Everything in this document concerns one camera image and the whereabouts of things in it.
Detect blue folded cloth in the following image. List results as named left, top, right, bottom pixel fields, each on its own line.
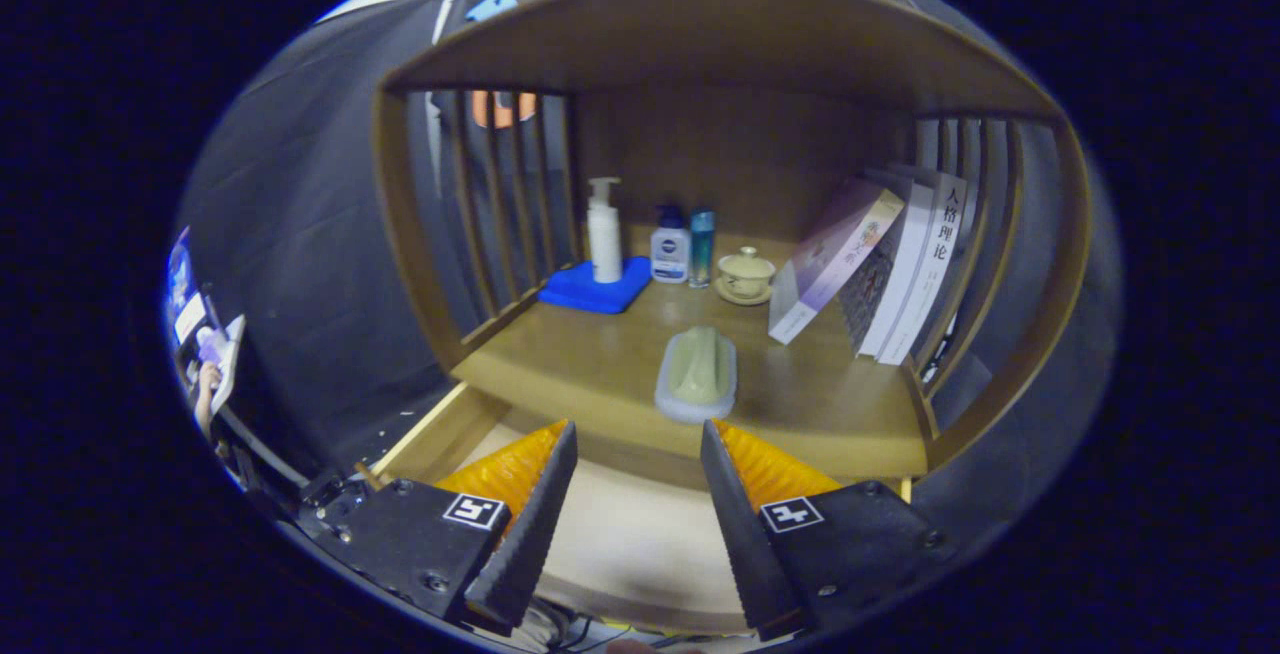
left=538, top=256, right=653, bottom=316

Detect purple white leaning book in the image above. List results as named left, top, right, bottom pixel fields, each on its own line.
left=768, top=177, right=906, bottom=346

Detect white pump bottle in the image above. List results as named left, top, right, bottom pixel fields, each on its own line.
left=586, top=177, right=623, bottom=284

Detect white book black characters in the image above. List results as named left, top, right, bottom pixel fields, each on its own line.
left=878, top=172, right=969, bottom=367

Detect wooden cabinet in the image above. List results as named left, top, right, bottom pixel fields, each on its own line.
left=372, top=0, right=1093, bottom=480

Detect teal slim bottle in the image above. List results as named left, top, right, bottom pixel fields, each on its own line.
left=688, top=208, right=716, bottom=288

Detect wooden countertop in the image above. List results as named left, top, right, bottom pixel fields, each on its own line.
left=450, top=229, right=931, bottom=480

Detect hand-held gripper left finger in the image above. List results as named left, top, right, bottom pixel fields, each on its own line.
left=305, top=419, right=579, bottom=635

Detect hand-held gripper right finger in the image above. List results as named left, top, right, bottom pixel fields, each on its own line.
left=700, top=418, right=961, bottom=640

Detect green grey scrub brush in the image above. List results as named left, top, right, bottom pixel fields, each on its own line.
left=654, top=326, right=739, bottom=425

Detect dark cover book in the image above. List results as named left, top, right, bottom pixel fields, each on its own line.
left=838, top=169, right=936, bottom=358

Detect wooden drawer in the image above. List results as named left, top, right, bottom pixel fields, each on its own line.
left=365, top=381, right=916, bottom=635

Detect white lotion bottle blue cap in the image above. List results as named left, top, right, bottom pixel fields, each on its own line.
left=650, top=202, right=691, bottom=284

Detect beige lidded teacup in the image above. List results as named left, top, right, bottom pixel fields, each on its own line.
left=715, top=246, right=777, bottom=307

